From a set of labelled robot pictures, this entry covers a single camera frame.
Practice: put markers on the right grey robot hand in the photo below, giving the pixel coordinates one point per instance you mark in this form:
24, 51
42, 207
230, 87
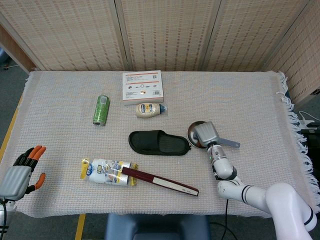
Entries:
206, 133

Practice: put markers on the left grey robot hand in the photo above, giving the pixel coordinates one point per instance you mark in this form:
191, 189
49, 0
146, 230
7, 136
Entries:
15, 178

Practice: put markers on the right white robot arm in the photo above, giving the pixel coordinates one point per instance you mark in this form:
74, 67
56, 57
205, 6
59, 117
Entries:
222, 165

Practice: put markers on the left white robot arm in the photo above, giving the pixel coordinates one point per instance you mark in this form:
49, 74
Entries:
2, 212

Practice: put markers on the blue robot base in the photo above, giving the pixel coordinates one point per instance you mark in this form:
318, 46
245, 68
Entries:
150, 225

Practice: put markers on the black rubber slipper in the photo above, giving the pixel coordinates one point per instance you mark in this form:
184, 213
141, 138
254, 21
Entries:
145, 141

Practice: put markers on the mayonnaise squeeze bottle blue cap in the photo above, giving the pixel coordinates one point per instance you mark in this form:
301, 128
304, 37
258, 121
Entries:
147, 110

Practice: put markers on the dark red flat book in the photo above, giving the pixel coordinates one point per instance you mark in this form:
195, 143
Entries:
162, 181

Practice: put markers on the white cardboard product box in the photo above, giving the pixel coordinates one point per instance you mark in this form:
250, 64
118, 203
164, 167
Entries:
142, 87

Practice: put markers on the pack of white rolls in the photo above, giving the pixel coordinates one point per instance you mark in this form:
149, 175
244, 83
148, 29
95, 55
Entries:
100, 172

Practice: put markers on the beige woven tablecloth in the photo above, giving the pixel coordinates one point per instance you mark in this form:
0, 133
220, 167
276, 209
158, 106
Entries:
62, 100

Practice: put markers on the woven bamboo folding screen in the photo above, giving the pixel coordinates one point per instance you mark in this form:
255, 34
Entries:
175, 32

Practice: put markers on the green drink can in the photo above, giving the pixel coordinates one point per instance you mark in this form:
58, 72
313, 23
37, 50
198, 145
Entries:
101, 110

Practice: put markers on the black equipment box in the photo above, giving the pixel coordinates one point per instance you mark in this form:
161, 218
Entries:
313, 150

